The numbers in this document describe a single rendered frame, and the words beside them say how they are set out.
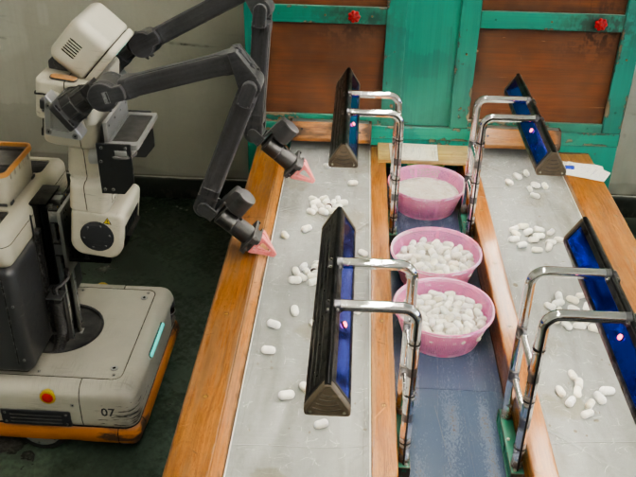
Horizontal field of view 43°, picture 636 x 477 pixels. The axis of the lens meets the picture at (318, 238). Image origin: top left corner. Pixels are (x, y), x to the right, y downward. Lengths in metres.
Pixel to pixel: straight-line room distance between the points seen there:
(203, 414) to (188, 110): 2.48
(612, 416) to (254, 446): 0.80
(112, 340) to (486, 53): 1.63
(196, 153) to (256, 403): 2.47
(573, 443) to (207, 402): 0.80
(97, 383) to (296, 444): 1.07
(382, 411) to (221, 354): 0.42
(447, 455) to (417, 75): 1.52
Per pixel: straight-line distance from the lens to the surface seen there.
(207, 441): 1.78
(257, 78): 2.12
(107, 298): 3.09
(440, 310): 2.20
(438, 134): 3.05
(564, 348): 2.15
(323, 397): 1.39
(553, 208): 2.78
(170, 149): 4.22
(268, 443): 1.80
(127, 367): 2.76
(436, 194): 2.78
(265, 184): 2.74
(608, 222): 2.70
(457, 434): 1.94
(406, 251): 2.45
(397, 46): 2.92
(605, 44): 3.04
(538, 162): 2.30
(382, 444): 1.77
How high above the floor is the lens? 2.01
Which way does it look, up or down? 31 degrees down
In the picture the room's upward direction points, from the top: 1 degrees clockwise
